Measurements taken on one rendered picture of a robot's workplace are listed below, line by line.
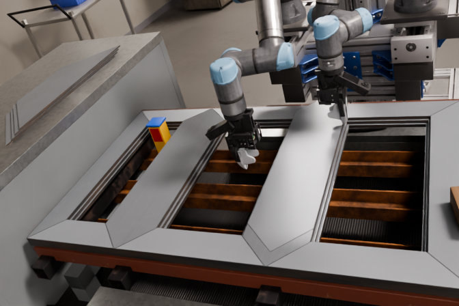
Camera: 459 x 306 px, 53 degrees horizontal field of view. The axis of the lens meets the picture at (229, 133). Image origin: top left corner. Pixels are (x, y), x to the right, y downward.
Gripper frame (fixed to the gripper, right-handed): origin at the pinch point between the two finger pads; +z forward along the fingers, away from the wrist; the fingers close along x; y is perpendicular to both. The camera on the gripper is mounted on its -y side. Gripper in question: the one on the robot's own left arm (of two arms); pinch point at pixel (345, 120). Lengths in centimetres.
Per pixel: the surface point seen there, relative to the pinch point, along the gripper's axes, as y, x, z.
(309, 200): 4.5, 38.4, 0.7
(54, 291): 91, 62, 26
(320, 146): 6.2, 13.4, 0.7
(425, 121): -23.8, -2.3, 2.6
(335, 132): 2.6, 5.5, 0.7
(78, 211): 78, 48, 2
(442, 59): -30, -214, 86
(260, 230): 15, 51, 1
